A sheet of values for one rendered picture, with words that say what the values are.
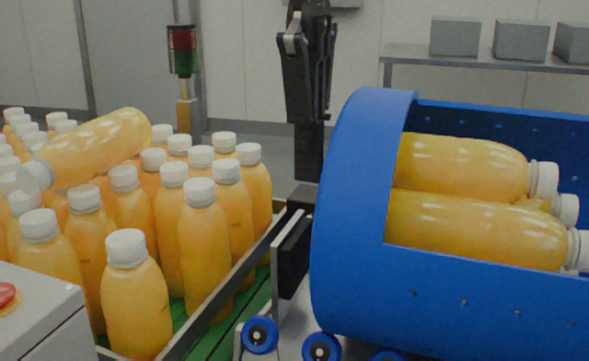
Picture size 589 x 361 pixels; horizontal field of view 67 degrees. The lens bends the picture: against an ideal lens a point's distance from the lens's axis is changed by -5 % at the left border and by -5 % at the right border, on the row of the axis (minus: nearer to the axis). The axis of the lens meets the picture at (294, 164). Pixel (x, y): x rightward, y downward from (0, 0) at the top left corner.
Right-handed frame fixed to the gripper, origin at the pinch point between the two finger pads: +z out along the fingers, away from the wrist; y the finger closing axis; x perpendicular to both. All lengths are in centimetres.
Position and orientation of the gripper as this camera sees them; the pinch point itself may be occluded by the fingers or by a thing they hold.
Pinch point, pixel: (308, 150)
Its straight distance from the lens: 51.8
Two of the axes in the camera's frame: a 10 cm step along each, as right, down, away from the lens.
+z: 0.0, 9.3, 3.8
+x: 9.4, 1.3, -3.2
